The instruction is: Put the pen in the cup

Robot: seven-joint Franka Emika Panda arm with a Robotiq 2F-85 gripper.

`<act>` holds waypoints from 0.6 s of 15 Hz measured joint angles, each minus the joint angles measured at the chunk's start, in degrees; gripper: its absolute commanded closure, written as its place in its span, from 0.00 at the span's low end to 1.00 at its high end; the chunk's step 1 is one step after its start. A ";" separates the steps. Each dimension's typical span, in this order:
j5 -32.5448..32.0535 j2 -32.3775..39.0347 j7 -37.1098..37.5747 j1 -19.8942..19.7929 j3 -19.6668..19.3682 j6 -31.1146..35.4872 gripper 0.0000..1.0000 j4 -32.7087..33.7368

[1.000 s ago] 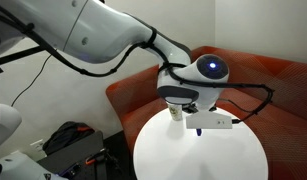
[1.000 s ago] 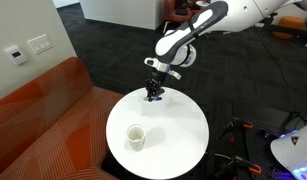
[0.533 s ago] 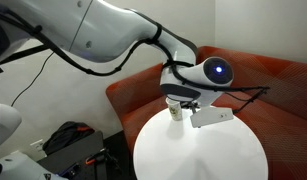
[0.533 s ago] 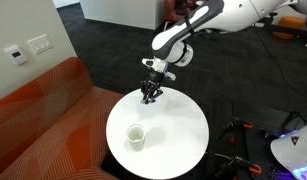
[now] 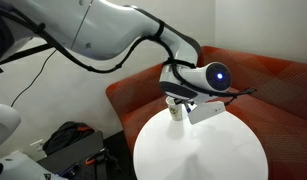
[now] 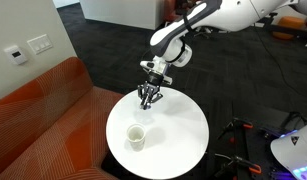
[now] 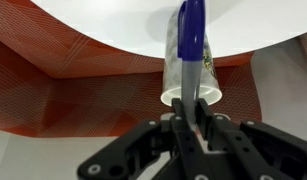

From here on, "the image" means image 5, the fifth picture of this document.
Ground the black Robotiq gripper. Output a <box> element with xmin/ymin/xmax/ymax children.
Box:
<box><xmin>172</xmin><ymin>95</ymin><xmax>198</xmax><ymax>112</ymax></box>

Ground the white paper cup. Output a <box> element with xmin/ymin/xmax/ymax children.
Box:
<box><xmin>165</xmin><ymin>95</ymin><xmax>184</xmax><ymax>122</ymax></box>

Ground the orange patterned sofa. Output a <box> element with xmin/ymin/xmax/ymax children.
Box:
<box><xmin>105</xmin><ymin>45</ymin><xmax>307</xmax><ymax>180</ymax></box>

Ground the orange and black clamp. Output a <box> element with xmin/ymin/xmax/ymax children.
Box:
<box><xmin>85</xmin><ymin>148</ymin><xmax>109</xmax><ymax>167</ymax></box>

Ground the black backpack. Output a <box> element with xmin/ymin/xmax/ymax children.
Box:
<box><xmin>42</xmin><ymin>120</ymin><xmax>96</xmax><ymax>156</ymax></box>

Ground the black box with blue light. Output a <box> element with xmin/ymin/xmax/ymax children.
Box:
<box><xmin>57</xmin><ymin>162</ymin><xmax>83</xmax><ymax>180</ymax></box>

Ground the black mounting bar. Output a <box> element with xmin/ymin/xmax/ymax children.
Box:
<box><xmin>0</xmin><ymin>44</ymin><xmax>56</xmax><ymax>77</ymax></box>

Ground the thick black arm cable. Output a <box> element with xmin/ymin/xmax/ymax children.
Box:
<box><xmin>0</xmin><ymin>6</ymin><xmax>257</xmax><ymax>108</ymax></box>

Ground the thin black hanging cable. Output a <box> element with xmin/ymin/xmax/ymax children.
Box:
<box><xmin>10</xmin><ymin>49</ymin><xmax>58</xmax><ymax>108</ymax></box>

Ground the white wall outlet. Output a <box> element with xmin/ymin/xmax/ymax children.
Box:
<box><xmin>29</xmin><ymin>138</ymin><xmax>46</xmax><ymax>158</ymax></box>

